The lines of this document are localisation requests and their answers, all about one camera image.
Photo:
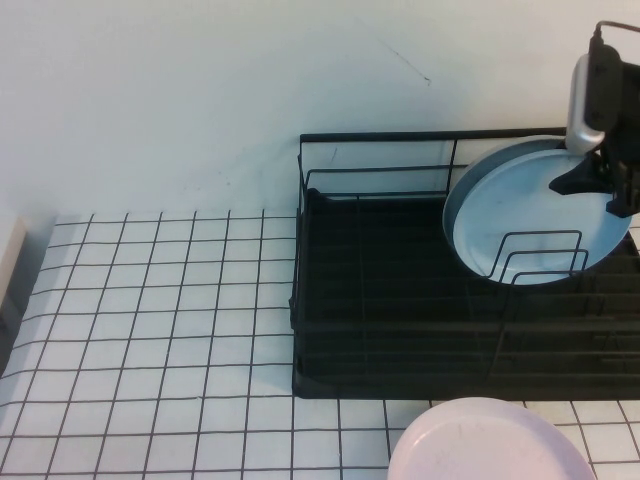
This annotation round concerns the light blue round plate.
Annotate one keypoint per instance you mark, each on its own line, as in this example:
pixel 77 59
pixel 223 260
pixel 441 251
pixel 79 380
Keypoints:
pixel 510 210

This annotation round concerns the white grid pattern tablecloth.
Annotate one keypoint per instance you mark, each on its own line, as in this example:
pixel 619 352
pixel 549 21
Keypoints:
pixel 150 325

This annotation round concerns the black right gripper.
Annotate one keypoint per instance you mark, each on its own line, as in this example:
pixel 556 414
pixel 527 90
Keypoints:
pixel 631 150

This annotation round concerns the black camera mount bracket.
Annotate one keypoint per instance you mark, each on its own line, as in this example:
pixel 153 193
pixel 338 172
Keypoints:
pixel 606 85

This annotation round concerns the pink round plate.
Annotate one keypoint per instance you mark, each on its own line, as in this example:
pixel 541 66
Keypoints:
pixel 475 445

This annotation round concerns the black plastic drip tray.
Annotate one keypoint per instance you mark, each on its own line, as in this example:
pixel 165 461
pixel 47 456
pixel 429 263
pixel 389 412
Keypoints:
pixel 400 240

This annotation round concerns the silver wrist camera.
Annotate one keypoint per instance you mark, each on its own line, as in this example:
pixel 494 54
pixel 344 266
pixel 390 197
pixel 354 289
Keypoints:
pixel 580 110

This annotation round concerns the beige wall trim strip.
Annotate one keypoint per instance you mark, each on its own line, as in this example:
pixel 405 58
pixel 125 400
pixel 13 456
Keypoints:
pixel 12 250

